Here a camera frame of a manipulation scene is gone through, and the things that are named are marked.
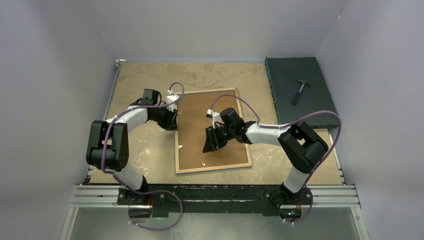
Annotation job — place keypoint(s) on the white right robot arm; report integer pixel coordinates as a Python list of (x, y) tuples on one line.
[(301, 144)]

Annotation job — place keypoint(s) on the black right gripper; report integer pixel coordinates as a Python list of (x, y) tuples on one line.
[(213, 142)]

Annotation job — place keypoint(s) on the blue wooden picture frame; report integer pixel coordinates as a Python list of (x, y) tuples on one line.
[(179, 159)]

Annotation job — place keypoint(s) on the dark grey flat box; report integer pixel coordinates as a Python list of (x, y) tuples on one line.
[(283, 77)]

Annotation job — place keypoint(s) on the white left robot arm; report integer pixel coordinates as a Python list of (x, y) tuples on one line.
[(108, 143)]

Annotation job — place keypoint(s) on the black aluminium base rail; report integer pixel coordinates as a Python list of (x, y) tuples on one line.
[(266, 199)]

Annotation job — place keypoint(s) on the claw hammer with grey handle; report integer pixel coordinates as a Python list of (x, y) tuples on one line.
[(297, 96)]

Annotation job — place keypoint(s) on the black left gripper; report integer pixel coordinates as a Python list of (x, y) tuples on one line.
[(170, 124)]

